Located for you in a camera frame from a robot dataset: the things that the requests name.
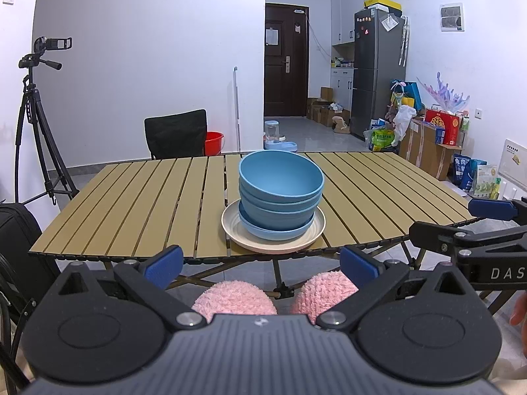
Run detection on white mop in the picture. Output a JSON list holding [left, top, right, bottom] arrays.
[[233, 67, 241, 155]]

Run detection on shallow light blue plate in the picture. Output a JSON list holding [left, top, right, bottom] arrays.
[[239, 213, 316, 242]]

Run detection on blue pet food bag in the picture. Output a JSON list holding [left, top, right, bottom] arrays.
[[454, 154, 476, 192]]

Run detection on grey refrigerator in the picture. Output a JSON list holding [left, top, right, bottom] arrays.
[[350, 8, 406, 138]]

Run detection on red gift box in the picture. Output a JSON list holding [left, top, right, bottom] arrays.
[[424, 108, 462, 145]]

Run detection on large taped cardboard box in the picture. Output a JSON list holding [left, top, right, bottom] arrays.
[[399, 117, 464, 180]]

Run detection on white floor cabinet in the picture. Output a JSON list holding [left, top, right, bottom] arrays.
[[329, 68, 355, 110]]

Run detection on blue gift bag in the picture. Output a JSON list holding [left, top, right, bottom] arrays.
[[390, 80, 425, 112]]

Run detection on white wall cabinet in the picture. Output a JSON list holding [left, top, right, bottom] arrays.
[[330, 0, 365, 46]]

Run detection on person's right hand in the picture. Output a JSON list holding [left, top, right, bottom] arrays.
[[511, 294, 527, 328]]

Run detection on black suitcase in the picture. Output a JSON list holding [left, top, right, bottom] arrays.
[[0, 203, 62, 322]]

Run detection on white and green bag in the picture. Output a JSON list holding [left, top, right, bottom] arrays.
[[471, 164, 499, 197]]

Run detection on dark brown door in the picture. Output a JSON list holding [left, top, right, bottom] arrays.
[[265, 3, 309, 118]]

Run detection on pink fuzzy slipper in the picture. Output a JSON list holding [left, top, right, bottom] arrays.
[[291, 272, 359, 322], [191, 280, 277, 322]]

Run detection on tan slatted folding table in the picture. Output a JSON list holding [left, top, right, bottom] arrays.
[[28, 152, 492, 297]]

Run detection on blue pet water feeder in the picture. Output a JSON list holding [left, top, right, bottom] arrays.
[[263, 120, 298, 151]]

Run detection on black fabric chair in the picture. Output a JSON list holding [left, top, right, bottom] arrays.
[[144, 110, 208, 160]]

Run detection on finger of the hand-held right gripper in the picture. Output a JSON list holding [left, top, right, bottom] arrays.
[[409, 221, 527, 256], [468, 197, 527, 222]]

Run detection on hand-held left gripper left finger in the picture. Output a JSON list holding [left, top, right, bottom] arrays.
[[55, 246, 207, 330]]

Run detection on purple coral decoration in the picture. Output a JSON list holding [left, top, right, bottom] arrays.
[[417, 72, 470, 113]]

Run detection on red plastic bucket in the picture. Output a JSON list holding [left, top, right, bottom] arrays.
[[205, 132, 225, 156]]

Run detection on white plastic bag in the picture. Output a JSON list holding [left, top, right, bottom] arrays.
[[393, 105, 416, 138]]

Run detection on green printed bag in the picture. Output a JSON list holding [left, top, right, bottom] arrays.
[[371, 129, 398, 151]]

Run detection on open cardboard boxes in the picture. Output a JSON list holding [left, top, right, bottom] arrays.
[[307, 86, 350, 126]]

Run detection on white panel heater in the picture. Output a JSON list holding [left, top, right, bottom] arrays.
[[499, 139, 527, 186]]

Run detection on cream round plate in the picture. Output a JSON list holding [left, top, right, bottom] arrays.
[[221, 199, 327, 254]]

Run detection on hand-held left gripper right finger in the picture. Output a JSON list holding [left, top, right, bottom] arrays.
[[316, 246, 474, 330]]

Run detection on yellow flat box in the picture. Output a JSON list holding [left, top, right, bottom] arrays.
[[364, 0, 402, 12]]

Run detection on black camera tripod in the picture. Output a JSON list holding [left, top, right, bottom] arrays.
[[14, 53, 79, 206]]

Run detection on white electrical panel box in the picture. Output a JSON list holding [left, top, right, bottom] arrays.
[[440, 4, 464, 31]]

